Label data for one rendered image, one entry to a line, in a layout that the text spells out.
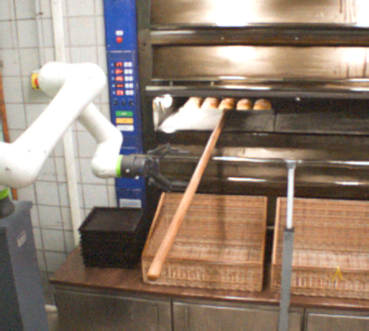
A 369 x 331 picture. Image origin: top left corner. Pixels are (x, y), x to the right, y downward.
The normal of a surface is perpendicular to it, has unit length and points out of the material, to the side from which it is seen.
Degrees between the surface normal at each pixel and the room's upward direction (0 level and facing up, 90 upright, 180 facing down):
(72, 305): 90
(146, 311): 90
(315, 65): 70
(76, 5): 90
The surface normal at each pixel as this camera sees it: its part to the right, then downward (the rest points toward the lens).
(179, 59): -0.21, -0.05
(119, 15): -0.21, 0.30
